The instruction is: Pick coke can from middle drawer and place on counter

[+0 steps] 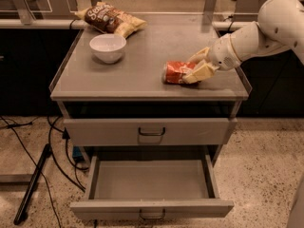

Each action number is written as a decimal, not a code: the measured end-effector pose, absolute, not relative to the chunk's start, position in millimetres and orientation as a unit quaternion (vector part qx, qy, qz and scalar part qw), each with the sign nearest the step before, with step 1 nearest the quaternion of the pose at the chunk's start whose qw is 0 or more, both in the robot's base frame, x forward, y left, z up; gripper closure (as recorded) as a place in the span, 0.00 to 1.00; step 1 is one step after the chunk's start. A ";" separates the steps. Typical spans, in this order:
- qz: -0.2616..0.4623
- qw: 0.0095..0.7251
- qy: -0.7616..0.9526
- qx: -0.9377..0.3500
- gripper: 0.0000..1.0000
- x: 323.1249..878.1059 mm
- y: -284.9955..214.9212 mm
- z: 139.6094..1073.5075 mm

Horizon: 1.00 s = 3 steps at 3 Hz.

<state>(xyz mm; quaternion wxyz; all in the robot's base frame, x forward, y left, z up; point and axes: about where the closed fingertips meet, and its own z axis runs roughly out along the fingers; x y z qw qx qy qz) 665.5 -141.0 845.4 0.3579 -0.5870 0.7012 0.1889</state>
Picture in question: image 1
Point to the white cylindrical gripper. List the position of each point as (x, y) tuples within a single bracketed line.
[(222, 55)]

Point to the red coke can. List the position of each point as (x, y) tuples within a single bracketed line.
[(174, 71)]

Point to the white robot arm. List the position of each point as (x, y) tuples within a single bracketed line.
[(279, 26)]

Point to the closed grey upper drawer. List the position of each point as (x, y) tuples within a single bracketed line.
[(129, 132)]

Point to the grey drawer cabinet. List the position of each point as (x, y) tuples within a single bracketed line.
[(87, 88)]

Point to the open grey lower drawer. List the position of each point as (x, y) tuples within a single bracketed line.
[(119, 189)]

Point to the white ceramic bowl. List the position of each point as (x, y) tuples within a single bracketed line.
[(109, 48)]

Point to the brown yellow chip bag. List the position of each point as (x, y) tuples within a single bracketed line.
[(108, 19)]

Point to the blue box under cabinet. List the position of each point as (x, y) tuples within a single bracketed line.
[(76, 153)]

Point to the black bar on floor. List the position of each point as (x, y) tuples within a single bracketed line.
[(21, 214)]

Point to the black upper drawer handle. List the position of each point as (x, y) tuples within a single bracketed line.
[(161, 132)]

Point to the black drawer handle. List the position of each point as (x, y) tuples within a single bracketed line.
[(152, 214), (161, 132)]

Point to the black lower drawer handle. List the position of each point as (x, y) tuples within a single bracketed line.
[(152, 214)]

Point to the white horizontal rail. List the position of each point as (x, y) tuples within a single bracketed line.
[(80, 24)]

